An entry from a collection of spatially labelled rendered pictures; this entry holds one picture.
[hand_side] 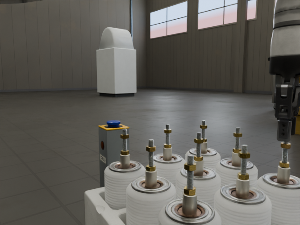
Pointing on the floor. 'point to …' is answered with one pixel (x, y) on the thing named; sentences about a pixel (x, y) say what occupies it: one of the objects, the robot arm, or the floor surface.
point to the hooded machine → (116, 64)
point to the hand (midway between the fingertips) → (286, 131)
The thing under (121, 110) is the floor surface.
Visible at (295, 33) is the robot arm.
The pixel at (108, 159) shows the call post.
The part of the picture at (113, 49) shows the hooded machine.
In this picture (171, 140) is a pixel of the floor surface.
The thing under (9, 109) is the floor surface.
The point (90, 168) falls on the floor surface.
